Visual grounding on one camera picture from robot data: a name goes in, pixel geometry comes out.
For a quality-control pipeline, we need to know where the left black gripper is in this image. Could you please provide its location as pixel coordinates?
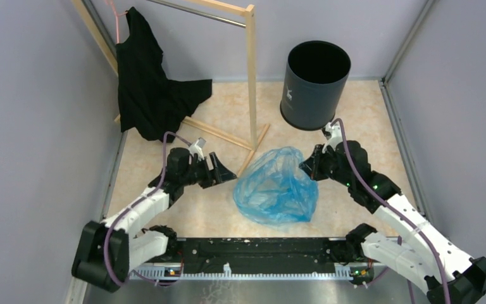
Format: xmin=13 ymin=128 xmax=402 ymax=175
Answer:
xmin=180 ymin=151 xmax=237 ymax=189

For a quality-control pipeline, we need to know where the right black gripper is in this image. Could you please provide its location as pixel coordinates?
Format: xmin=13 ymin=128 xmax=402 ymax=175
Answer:
xmin=299 ymin=143 xmax=353 ymax=187

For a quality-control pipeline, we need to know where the blue plastic trash bag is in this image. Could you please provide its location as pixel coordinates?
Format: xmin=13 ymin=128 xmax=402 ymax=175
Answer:
xmin=232 ymin=146 xmax=319 ymax=226

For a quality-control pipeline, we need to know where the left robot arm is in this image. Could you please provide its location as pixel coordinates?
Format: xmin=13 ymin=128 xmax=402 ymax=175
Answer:
xmin=71 ymin=146 xmax=237 ymax=293

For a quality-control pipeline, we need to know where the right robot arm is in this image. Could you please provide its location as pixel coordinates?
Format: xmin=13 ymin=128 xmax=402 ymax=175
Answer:
xmin=299 ymin=141 xmax=486 ymax=303

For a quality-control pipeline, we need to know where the dark grey trash bin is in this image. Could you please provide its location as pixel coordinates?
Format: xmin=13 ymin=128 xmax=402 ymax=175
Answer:
xmin=280 ymin=41 xmax=351 ymax=131

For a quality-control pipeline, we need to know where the black t-shirt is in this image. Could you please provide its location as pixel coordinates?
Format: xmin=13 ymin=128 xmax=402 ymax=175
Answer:
xmin=116 ymin=7 xmax=213 ymax=141

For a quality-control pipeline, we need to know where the wooden clothes rack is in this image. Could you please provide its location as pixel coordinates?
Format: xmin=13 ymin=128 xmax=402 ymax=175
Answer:
xmin=72 ymin=0 xmax=270 ymax=175

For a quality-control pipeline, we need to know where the pink clothes hanger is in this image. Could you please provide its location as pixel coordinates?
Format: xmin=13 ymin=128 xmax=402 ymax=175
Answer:
xmin=104 ymin=0 xmax=128 ymax=44

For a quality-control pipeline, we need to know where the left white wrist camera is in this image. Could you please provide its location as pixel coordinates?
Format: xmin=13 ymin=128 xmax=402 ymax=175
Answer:
xmin=188 ymin=137 xmax=206 ymax=161

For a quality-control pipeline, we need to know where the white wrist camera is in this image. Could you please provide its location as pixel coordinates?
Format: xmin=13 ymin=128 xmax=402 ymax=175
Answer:
xmin=188 ymin=137 xmax=206 ymax=161
xmin=321 ymin=121 xmax=343 ymax=154

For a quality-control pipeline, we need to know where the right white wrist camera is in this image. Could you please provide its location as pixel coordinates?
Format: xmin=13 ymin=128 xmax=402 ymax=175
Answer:
xmin=321 ymin=121 xmax=343 ymax=154

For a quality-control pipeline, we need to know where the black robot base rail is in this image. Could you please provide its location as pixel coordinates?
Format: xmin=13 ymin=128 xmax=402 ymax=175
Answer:
xmin=137 ymin=237 xmax=376 ymax=281

